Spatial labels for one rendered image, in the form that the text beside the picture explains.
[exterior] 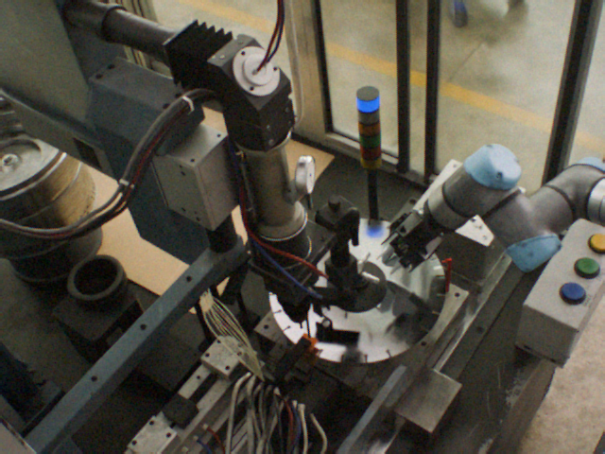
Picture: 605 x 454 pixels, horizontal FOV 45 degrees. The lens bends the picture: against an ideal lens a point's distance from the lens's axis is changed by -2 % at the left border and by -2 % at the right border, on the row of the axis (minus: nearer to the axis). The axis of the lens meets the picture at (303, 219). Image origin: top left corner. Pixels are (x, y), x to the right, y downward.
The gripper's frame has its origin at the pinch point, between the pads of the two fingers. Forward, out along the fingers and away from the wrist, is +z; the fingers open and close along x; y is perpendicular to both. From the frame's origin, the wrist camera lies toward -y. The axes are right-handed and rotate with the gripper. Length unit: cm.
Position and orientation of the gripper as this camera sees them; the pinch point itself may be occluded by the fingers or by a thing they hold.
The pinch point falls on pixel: (389, 258)
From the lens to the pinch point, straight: 139.2
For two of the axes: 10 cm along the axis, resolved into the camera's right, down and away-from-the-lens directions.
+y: -5.7, 5.1, -6.4
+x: 7.0, 7.1, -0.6
